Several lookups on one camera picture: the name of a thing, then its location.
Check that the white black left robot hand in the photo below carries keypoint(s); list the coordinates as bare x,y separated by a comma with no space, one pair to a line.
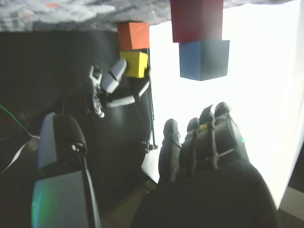
213,202

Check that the blue foam cube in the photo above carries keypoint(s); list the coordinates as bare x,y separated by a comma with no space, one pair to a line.
204,60

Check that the yellow cube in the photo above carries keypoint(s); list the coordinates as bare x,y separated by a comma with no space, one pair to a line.
135,64

